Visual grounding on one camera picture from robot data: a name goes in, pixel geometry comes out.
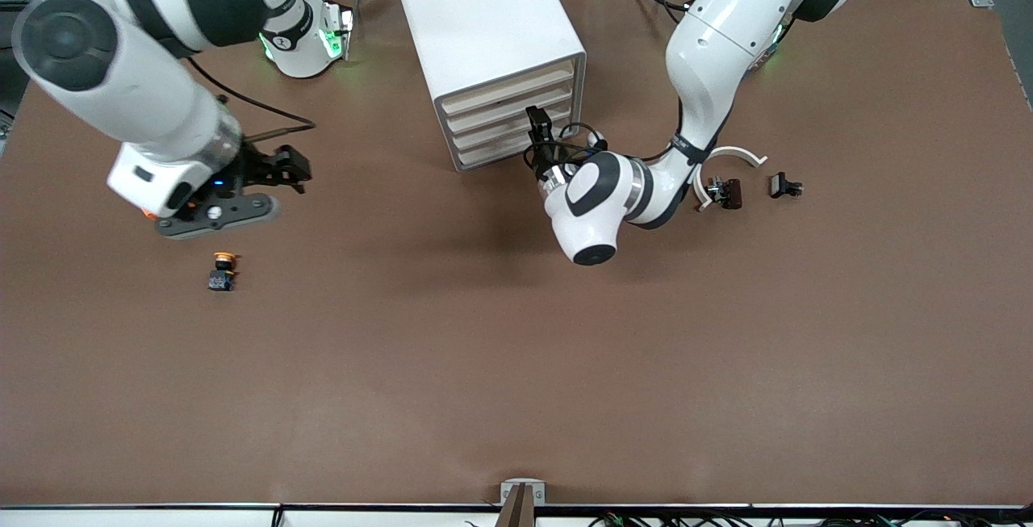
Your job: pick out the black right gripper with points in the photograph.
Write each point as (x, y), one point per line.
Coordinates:
(253, 172)

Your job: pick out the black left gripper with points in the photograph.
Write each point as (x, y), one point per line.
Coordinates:
(546, 161)

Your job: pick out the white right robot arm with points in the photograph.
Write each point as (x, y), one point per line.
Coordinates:
(105, 83)

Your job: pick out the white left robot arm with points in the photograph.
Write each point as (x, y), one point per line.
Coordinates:
(710, 51)

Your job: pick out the orange push button with block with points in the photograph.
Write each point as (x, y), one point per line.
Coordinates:
(222, 277)

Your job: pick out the black component with metal clip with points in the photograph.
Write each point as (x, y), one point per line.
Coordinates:
(730, 194)

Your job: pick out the small black component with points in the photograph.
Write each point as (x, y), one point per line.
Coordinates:
(781, 186)

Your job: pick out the orange and black switch box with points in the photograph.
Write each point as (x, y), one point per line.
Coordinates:
(148, 213)

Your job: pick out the metal bracket with brown post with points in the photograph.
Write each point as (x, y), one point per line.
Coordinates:
(523, 511)

